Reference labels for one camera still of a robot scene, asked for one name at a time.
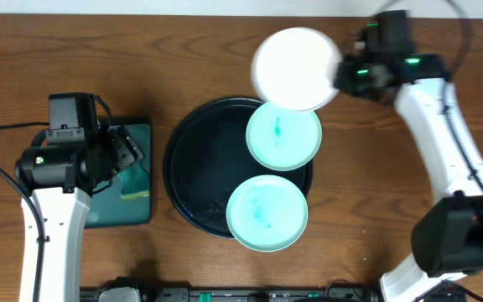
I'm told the green yellow sponge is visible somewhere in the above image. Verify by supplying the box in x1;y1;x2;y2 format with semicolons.
118;164;150;200

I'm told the white plate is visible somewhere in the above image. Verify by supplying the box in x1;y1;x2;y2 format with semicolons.
251;27;343;112

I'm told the mint green plate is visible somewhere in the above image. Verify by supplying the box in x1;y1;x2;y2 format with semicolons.
226;174;309;253
246;102;322;171

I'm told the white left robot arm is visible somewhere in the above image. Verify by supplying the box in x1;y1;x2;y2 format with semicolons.
32;124;152;301

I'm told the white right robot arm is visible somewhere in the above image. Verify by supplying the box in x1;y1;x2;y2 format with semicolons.
334;55;483;301

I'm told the dark green rectangular tray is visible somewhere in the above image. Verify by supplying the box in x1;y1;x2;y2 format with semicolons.
85;117;152;228

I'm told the round black tray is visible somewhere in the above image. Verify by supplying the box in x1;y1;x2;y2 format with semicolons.
163;96;313;239

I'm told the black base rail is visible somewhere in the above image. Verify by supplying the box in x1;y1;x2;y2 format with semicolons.
80;284;379;302

